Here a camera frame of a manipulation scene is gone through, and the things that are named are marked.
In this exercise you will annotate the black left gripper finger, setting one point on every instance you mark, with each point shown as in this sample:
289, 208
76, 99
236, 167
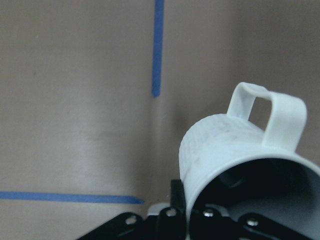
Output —
177, 195

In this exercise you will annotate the white ceramic mug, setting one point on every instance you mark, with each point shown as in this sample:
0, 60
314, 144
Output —
245, 161

